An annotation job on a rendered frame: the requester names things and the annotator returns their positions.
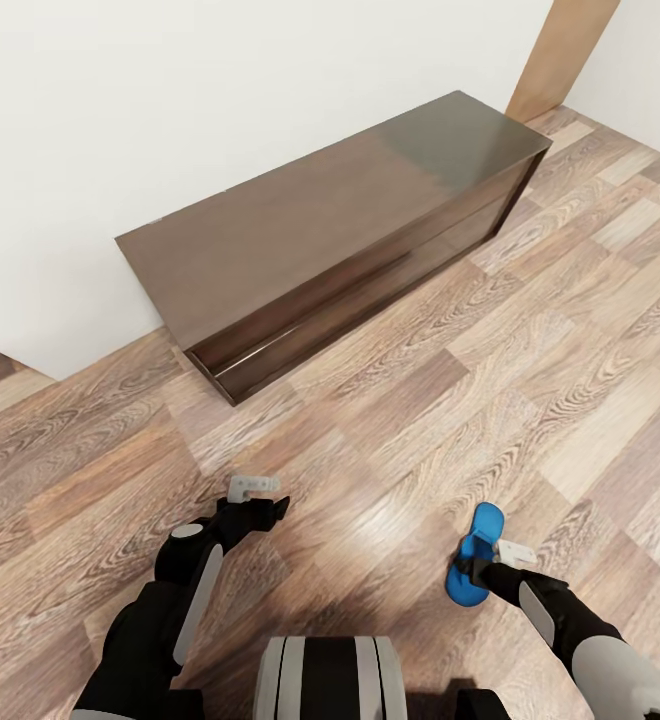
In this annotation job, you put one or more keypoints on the sliding door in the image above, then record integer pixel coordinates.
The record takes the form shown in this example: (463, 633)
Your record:
(570, 33)

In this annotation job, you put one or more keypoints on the sandal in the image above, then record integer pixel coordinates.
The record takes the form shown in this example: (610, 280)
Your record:
(487, 527)

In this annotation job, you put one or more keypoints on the bench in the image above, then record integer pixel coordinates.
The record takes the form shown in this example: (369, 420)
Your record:
(253, 281)

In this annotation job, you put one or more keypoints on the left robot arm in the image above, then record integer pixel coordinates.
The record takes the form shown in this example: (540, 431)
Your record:
(150, 639)

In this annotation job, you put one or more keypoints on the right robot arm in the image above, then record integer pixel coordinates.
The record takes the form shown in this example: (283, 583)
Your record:
(617, 682)

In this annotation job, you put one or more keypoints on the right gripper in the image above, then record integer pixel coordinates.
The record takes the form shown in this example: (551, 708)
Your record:
(487, 575)

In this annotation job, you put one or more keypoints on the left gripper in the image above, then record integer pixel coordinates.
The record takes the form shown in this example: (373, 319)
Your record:
(254, 515)

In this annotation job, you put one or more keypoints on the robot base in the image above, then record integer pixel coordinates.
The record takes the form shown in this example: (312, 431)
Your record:
(472, 704)

